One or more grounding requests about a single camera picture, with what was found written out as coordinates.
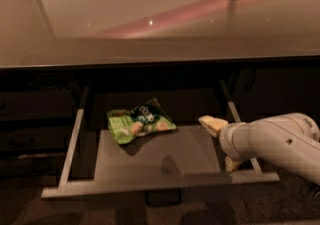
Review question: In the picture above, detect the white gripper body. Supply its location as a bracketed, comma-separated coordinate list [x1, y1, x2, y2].
[219, 122, 254, 162]

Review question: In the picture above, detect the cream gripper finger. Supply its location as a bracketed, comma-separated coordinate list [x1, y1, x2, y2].
[225, 156, 242, 173]
[198, 115, 228, 137]

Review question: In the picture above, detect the dark grey drawer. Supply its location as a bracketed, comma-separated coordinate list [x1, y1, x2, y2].
[0, 90, 75, 121]
[0, 153, 65, 178]
[0, 126, 72, 151]
[41, 82, 280, 209]

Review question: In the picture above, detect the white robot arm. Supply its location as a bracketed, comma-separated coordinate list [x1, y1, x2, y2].
[199, 113, 320, 185]

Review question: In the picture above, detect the dark grey cabinet door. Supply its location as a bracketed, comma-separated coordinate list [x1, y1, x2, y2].
[232, 67, 320, 122]

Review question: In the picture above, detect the green snack bag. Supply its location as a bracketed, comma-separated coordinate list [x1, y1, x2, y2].
[107, 98, 176, 145]

